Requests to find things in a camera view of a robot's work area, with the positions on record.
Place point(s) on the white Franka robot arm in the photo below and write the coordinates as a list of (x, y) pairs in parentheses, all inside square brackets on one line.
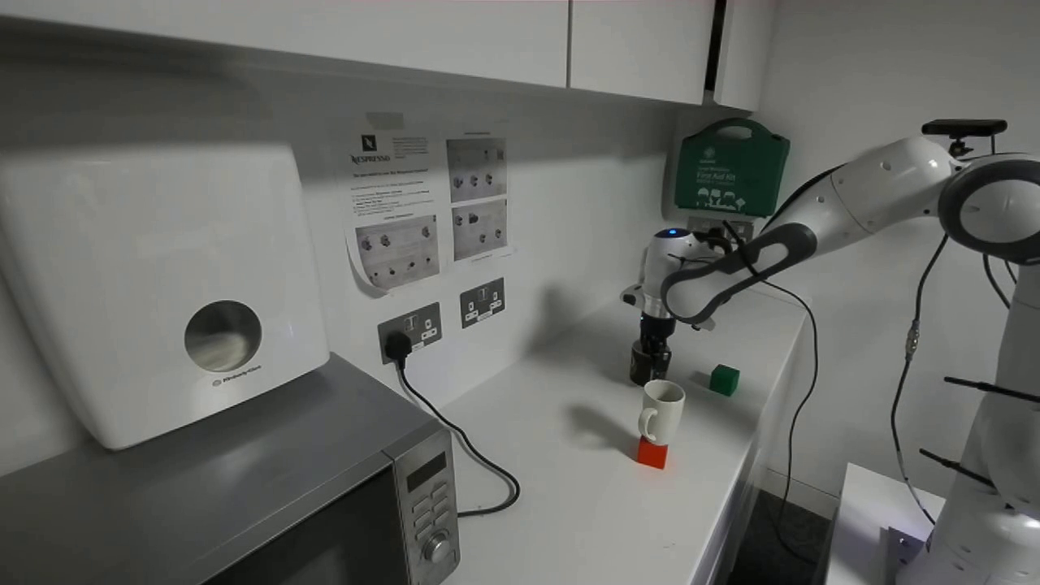
[(879, 183)]

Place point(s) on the grey microwave oven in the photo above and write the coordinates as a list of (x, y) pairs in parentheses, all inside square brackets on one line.
[(216, 488)]

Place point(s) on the green first aid box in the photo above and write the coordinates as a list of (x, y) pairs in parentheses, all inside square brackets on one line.
[(733, 164)]

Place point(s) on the empty double wall socket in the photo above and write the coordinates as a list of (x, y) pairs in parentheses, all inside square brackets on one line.
[(481, 299)]

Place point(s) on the green cube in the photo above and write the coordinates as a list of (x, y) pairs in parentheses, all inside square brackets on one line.
[(724, 378)]

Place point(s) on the orange cube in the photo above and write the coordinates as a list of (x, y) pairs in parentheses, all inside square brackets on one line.
[(651, 454)]

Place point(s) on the white wall cabinet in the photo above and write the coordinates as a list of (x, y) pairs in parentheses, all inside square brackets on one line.
[(327, 34), (638, 42)]

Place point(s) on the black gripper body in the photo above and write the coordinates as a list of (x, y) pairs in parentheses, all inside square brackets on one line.
[(656, 329)]

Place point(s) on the white cup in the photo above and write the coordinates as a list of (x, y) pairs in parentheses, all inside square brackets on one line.
[(660, 409)]

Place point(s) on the white robot base table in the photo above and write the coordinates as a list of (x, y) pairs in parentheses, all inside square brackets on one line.
[(867, 522)]

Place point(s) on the wall socket with plug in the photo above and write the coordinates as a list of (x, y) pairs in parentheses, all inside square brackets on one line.
[(423, 323)]

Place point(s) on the white paper towel dispenser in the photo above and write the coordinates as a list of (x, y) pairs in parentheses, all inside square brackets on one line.
[(131, 281)]

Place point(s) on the text instruction poster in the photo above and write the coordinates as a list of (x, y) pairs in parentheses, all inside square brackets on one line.
[(391, 173)]

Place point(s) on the small photo poster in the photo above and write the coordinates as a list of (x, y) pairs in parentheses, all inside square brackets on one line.
[(477, 166), (479, 228)]

